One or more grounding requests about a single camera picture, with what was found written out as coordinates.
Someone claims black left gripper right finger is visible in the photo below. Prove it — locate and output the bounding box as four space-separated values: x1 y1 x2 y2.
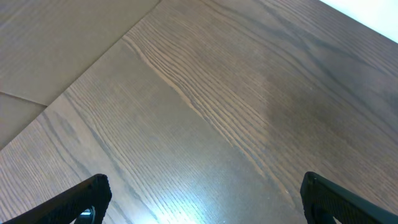
300 172 397 224

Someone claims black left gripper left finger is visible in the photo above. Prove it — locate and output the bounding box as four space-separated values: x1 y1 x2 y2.
5 174 112 224

